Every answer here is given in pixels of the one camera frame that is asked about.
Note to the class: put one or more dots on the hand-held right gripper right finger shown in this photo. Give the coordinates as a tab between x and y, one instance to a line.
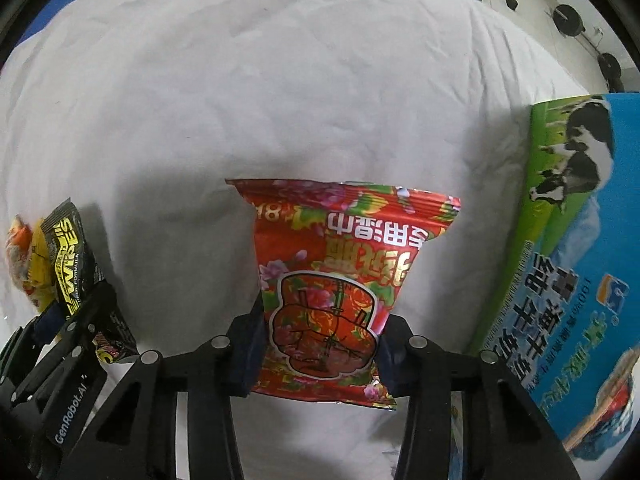
389	360

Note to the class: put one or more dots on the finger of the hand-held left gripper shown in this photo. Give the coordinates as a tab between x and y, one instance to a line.
92	310
25	345

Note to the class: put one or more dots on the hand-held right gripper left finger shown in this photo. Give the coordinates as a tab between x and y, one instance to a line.
247	355

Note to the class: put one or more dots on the black yellow snack packet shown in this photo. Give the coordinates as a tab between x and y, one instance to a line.
75	260

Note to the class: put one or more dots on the red floral wet wipes packet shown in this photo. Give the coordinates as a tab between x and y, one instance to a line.
330	280

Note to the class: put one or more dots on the orange yellow snack packet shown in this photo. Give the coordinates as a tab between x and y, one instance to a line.
27	260

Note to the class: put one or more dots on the blue green cow print carton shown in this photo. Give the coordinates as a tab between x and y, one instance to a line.
575	260

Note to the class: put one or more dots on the white bed sheet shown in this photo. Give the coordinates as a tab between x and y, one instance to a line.
250	85

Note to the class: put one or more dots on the black round weight plate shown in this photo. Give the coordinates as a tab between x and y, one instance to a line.
610	70
568	20

